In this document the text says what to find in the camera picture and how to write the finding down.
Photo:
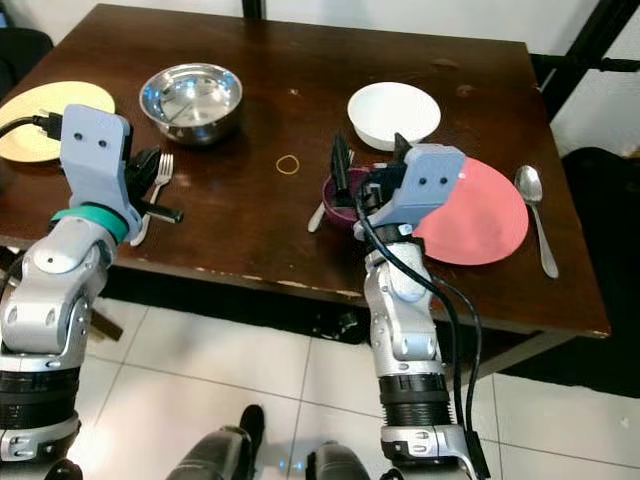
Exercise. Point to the white bowl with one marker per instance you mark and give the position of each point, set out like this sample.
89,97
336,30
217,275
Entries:
395,110

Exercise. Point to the purple cup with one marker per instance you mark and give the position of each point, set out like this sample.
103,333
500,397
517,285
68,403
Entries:
335,212

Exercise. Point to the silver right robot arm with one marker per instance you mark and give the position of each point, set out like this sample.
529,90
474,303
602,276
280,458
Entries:
405,310

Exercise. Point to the yellow rubber band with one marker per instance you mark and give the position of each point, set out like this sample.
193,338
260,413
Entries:
277,165

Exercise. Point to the stainless steel bowl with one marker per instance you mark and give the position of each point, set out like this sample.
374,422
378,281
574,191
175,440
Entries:
190,95

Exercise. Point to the dark brown wooden table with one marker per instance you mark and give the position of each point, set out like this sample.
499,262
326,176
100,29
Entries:
260,230

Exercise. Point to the yellow plate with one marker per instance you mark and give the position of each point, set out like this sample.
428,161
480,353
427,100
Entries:
60,100

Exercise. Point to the pink plate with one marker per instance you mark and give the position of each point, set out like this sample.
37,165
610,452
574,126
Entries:
485,220

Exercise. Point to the silver metal spoon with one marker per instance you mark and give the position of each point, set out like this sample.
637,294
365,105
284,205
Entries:
528,182

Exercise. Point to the black wheeled chair base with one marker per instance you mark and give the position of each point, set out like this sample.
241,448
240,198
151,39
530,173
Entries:
340,325

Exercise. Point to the black chair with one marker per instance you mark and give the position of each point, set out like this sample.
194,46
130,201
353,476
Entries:
20,55
605,210

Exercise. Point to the grey left robot leg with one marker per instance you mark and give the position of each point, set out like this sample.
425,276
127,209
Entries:
210,450

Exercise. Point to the grey robot leg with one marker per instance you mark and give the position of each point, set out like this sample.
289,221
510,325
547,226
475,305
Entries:
210,450
345,462

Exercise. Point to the grey right robot leg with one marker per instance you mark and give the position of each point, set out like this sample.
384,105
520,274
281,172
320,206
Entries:
345,462

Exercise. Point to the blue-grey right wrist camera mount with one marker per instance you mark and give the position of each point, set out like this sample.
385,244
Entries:
430,185

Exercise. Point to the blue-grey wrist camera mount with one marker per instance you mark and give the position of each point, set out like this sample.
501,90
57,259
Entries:
430,185
95,150

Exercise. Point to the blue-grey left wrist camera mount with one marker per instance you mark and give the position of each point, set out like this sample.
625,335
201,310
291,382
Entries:
95,150

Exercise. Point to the black metal frame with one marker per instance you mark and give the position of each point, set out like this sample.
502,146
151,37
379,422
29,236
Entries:
585,55

